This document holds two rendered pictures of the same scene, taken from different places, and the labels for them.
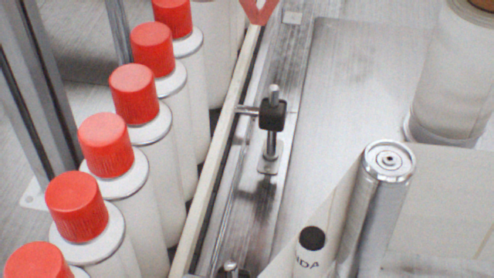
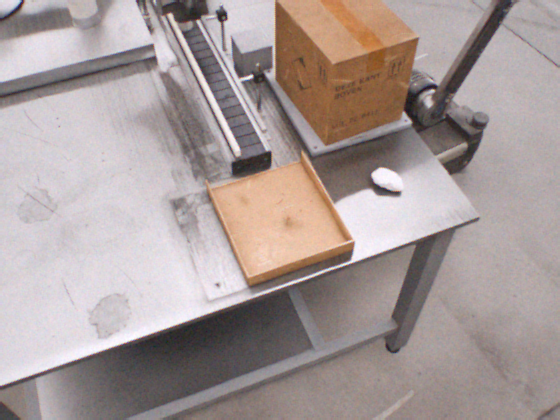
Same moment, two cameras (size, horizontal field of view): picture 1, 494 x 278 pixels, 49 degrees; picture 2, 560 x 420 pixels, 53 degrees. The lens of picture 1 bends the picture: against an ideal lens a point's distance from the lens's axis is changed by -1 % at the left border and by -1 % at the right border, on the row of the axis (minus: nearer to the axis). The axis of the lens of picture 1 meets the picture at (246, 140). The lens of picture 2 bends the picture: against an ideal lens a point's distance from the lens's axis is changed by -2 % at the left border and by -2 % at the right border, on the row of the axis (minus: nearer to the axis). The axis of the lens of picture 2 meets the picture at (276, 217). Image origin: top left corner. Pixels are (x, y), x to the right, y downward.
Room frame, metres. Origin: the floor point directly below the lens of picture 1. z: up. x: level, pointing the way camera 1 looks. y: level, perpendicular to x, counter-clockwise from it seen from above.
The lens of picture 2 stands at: (2.08, -0.59, 1.95)
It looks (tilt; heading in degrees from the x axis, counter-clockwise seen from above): 53 degrees down; 147
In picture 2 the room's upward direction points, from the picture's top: straight up
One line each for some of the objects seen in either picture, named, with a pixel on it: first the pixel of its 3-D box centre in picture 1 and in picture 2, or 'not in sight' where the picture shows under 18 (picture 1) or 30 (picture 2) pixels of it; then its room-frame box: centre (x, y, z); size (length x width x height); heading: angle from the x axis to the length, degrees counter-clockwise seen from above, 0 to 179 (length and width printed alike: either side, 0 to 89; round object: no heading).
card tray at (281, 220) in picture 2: not in sight; (277, 213); (1.39, -0.13, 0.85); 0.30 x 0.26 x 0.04; 169
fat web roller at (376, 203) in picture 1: (367, 232); not in sight; (0.24, -0.10, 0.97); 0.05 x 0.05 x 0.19
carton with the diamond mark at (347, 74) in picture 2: not in sight; (340, 59); (1.14, 0.23, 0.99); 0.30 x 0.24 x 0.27; 173
